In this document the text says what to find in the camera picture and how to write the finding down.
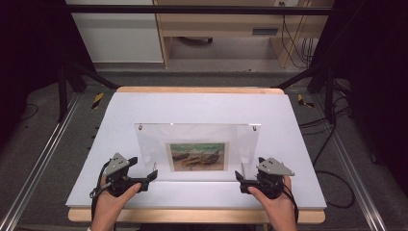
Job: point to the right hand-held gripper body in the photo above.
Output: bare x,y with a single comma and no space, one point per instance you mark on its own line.
274,168

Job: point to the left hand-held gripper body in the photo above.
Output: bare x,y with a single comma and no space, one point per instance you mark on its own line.
117,163

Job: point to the clear acrylic photo frame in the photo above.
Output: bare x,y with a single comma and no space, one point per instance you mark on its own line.
154,141

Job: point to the landscape picture print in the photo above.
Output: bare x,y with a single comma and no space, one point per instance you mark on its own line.
197,157

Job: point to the person's right hand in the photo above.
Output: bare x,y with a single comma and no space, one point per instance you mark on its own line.
282,211

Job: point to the person's left hand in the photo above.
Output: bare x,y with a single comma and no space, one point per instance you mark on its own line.
107,211

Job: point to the wooden table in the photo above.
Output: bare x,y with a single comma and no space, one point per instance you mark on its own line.
192,215

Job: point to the white table mat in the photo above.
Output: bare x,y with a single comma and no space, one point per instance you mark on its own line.
144,109

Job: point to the yellow clamp left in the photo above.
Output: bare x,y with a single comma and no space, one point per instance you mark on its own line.
97,100

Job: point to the yellow clamp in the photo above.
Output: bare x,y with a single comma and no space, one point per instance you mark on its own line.
97,100
301,101

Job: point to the yellow clamp right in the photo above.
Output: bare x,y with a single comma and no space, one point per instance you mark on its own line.
301,101

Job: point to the black metal stand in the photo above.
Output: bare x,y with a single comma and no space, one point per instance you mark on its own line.
63,93
329,96

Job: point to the white cabinet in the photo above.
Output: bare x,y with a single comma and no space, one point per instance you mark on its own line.
118,38

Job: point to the grey desk label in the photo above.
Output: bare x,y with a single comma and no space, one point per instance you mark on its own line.
265,31

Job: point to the wooden desk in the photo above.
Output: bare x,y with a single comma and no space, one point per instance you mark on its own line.
218,24

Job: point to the aluminium floor rail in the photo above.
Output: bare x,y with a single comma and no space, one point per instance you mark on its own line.
38,160
352,173

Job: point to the black horizontal frame bar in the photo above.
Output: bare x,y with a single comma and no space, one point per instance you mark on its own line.
192,10

